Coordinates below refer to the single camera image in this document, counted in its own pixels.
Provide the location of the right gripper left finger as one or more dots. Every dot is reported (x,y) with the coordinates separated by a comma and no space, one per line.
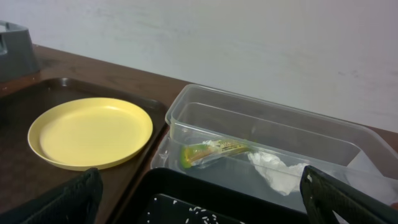
(75,201)

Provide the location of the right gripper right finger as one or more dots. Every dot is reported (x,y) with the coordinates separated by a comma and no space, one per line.
(325,197)

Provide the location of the white paper napkin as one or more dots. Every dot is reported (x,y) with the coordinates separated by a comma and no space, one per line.
(280,177)

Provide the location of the yellow plastic plate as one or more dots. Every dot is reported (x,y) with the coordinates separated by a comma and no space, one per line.
(90,132)

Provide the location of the green orange snack wrapper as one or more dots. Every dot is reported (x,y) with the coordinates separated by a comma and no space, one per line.
(211,150)

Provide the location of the pile of rice waste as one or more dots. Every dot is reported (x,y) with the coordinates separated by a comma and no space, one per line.
(164,209)

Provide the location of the clear plastic waste bin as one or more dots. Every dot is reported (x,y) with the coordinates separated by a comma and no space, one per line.
(348,152)

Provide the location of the dark brown serving tray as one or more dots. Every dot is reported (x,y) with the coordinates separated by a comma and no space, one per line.
(25,176)

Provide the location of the black plastic tray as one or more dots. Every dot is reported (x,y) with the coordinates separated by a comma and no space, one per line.
(213,197)

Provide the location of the grey plastic dish rack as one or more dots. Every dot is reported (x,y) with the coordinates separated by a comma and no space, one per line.
(17,54)

